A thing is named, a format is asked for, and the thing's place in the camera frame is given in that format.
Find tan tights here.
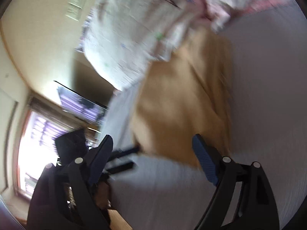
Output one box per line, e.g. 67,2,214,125
130,28,232,167

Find person's left hand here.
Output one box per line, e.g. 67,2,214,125
94,182,111,210

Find bright curtained window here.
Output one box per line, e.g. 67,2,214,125
17,109,80,199

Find black wall television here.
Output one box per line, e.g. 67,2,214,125
55,81,108,126

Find beige wall switch plate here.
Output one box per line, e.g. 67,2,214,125
66,0,86,21

